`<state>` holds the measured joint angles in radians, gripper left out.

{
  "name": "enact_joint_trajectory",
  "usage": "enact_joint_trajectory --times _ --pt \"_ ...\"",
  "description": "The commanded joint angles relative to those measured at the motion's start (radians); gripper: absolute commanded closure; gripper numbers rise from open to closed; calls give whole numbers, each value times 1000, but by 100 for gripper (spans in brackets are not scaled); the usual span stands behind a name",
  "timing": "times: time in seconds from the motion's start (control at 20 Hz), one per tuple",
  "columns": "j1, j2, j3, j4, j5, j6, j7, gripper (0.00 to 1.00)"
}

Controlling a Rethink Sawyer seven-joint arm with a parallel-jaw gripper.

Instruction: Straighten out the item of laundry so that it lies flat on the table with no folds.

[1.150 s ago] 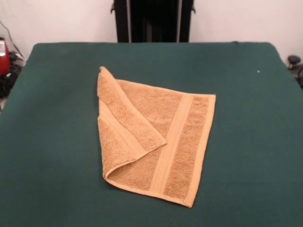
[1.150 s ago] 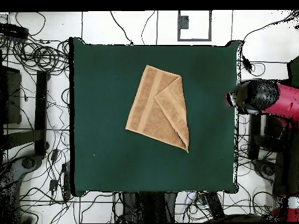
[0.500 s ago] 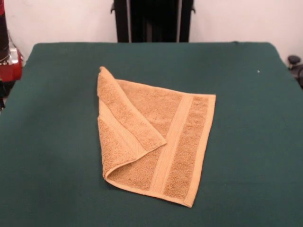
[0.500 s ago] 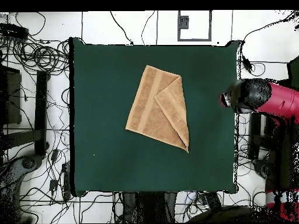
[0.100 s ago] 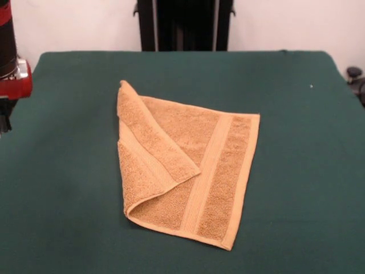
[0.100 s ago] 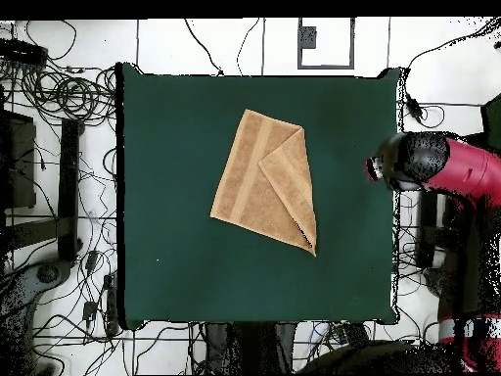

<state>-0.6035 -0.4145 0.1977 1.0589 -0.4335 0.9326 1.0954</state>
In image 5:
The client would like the dark green table cloth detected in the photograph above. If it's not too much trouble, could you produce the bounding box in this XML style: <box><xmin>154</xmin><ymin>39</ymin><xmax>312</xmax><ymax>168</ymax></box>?
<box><xmin>0</xmin><ymin>50</ymin><xmax>365</xmax><ymax>274</ymax></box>

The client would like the tan terry towel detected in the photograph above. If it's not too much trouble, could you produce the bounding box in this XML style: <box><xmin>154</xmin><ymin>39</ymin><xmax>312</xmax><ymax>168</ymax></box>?
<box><xmin>116</xmin><ymin>80</ymin><xmax>261</xmax><ymax>252</ymax></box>

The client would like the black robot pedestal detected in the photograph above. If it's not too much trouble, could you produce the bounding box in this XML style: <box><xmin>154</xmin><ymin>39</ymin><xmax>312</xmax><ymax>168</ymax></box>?
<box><xmin>133</xmin><ymin>0</ymin><xmax>236</xmax><ymax>52</ymax></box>

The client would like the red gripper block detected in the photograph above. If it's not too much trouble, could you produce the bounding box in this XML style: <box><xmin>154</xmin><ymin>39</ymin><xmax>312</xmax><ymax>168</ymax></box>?
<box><xmin>0</xmin><ymin>58</ymin><xmax>34</xmax><ymax>134</ymax></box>

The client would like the grey wheeled stand base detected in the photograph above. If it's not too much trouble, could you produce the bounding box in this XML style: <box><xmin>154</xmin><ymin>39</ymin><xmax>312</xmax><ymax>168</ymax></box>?
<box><xmin>346</xmin><ymin>66</ymin><xmax>365</xmax><ymax>108</ymax></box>

